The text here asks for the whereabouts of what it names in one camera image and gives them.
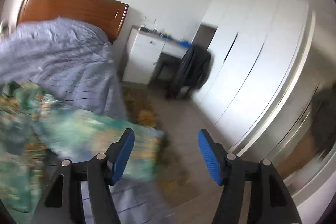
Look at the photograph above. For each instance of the green floral silk garment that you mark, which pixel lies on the green floral silk garment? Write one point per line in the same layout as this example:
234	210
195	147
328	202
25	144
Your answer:
34	122

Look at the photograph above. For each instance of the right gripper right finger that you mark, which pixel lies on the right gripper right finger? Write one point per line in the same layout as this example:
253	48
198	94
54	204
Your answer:
256	185

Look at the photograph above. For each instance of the blue plaid bed sheet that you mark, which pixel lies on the blue plaid bed sheet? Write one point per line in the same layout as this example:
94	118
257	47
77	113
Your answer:
73	61

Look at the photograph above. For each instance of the brown wooden headboard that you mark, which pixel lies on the brown wooden headboard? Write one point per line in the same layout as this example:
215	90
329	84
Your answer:
109	15

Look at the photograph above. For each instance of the white wardrobe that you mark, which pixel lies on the white wardrobe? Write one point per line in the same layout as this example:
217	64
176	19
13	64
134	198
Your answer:
256	51

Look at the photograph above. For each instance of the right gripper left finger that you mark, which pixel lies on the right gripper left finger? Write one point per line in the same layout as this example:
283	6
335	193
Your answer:
61	202

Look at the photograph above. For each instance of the dark jacket on chair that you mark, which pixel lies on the dark jacket on chair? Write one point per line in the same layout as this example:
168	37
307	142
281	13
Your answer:
192	73

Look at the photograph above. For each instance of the patterned floor rug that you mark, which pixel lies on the patterned floor rug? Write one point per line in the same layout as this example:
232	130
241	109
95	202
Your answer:
153	155

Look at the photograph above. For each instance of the white desk with drawers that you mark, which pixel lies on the white desk with drawers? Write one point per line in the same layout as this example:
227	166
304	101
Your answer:
143	51

